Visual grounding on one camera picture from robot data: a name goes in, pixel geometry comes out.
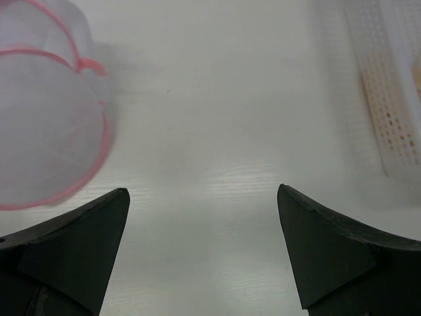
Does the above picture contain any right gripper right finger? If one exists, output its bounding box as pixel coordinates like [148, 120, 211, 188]
[277, 184, 420, 315]

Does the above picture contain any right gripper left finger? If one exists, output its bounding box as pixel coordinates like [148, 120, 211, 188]
[1, 188, 130, 315]

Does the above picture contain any white plastic basket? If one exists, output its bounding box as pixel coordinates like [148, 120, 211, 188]
[344, 1, 420, 182]

